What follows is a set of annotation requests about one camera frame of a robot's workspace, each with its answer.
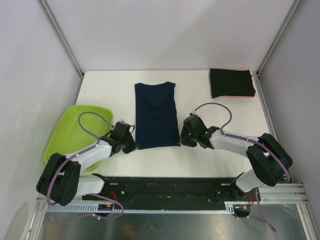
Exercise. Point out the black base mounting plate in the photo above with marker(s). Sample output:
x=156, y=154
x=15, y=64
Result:
x=221, y=189

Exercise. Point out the navy blue t shirt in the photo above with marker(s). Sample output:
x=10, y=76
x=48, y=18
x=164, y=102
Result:
x=156, y=119

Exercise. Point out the aluminium frame post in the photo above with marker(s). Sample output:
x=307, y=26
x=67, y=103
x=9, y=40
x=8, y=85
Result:
x=288, y=19
x=52, y=20

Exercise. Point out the aluminium front frame rail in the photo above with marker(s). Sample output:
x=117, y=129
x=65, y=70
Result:
x=282, y=191

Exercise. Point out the right aluminium frame post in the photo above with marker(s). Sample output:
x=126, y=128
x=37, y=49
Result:
x=288, y=19

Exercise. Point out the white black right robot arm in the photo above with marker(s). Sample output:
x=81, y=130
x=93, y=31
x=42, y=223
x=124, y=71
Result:
x=269, y=161

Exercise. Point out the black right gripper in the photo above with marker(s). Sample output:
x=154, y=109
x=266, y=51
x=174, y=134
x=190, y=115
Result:
x=183, y=139

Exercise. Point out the left aluminium frame post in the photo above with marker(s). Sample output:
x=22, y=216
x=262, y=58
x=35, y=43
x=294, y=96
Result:
x=52, y=20

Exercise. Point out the folded black t shirt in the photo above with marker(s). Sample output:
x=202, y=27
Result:
x=232, y=82

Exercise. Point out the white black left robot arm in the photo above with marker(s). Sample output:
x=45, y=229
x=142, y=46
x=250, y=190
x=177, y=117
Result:
x=61, y=179

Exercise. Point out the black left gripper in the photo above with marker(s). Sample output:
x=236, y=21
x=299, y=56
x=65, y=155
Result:
x=133, y=146

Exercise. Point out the green plastic bin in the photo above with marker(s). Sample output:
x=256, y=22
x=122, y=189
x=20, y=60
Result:
x=68, y=136

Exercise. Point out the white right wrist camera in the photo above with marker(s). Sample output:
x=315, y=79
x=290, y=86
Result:
x=194, y=112

